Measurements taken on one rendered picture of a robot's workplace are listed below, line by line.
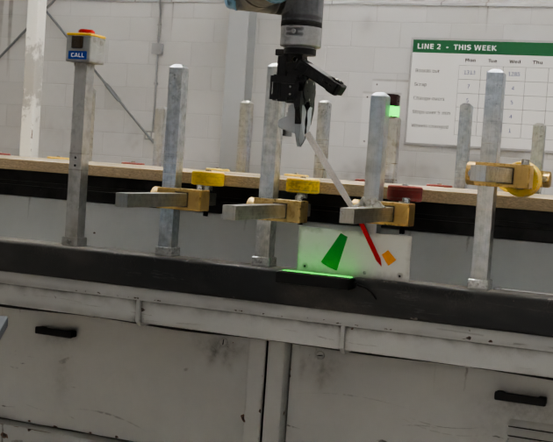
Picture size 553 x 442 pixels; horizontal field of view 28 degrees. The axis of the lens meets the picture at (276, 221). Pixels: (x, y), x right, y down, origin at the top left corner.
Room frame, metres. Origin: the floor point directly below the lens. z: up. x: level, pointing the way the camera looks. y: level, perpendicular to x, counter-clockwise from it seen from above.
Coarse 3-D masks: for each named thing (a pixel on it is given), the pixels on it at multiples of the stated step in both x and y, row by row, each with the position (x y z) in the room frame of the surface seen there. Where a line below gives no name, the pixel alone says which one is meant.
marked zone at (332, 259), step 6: (342, 234) 2.43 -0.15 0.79; (336, 240) 2.43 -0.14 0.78; (342, 240) 2.43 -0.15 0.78; (336, 246) 2.43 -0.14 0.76; (342, 246) 2.43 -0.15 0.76; (330, 252) 2.44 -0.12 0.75; (336, 252) 2.43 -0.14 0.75; (324, 258) 2.44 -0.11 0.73; (330, 258) 2.44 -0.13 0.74; (336, 258) 2.43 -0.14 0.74; (330, 264) 2.44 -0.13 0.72; (336, 264) 2.43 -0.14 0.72; (336, 270) 2.43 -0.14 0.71
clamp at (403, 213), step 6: (354, 204) 2.43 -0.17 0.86; (384, 204) 2.40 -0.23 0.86; (390, 204) 2.39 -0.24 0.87; (396, 204) 2.39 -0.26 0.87; (402, 204) 2.38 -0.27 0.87; (408, 204) 2.38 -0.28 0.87; (414, 204) 2.41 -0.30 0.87; (396, 210) 2.39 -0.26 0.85; (402, 210) 2.38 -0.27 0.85; (408, 210) 2.38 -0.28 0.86; (414, 210) 2.42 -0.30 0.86; (396, 216) 2.39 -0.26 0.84; (402, 216) 2.38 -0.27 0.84; (408, 216) 2.38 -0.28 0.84; (378, 222) 2.40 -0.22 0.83; (384, 222) 2.39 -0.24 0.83; (390, 222) 2.39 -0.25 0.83; (396, 222) 2.38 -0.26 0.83; (402, 222) 2.38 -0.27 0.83; (408, 222) 2.38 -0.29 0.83
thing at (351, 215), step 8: (344, 208) 2.14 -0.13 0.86; (352, 208) 2.15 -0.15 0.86; (360, 208) 2.18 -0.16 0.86; (368, 208) 2.22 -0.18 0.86; (376, 208) 2.27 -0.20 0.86; (384, 208) 2.33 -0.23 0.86; (392, 208) 2.38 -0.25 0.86; (344, 216) 2.14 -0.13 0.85; (352, 216) 2.13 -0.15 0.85; (360, 216) 2.17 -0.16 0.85; (368, 216) 2.22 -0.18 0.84; (376, 216) 2.27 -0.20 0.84; (384, 216) 2.33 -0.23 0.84; (392, 216) 2.39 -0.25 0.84; (352, 224) 2.14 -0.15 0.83
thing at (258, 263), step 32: (0, 256) 2.75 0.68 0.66; (32, 256) 2.71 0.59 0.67; (64, 256) 2.68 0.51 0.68; (96, 256) 2.64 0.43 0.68; (128, 256) 2.61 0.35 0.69; (160, 256) 2.59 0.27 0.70; (256, 256) 2.51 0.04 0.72; (160, 288) 2.58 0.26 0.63; (192, 288) 2.55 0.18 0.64; (224, 288) 2.52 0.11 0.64; (256, 288) 2.49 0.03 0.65; (288, 288) 2.46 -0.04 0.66; (320, 288) 2.43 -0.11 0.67; (384, 288) 2.37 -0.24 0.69; (416, 288) 2.35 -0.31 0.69; (448, 288) 2.33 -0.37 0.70; (480, 288) 2.32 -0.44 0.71; (416, 320) 2.35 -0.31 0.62; (448, 320) 2.32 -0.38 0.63; (480, 320) 2.30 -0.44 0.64; (512, 320) 2.27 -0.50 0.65; (544, 320) 2.25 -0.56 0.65
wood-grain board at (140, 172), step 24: (24, 168) 2.95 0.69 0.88; (48, 168) 2.93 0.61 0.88; (96, 168) 2.87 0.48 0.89; (120, 168) 2.84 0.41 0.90; (144, 168) 2.84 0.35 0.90; (336, 192) 2.62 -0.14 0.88; (360, 192) 2.60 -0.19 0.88; (384, 192) 2.58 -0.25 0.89; (432, 192) 2.54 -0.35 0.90; (456, 192) 2.52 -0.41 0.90; (504, 192) 3.07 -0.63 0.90
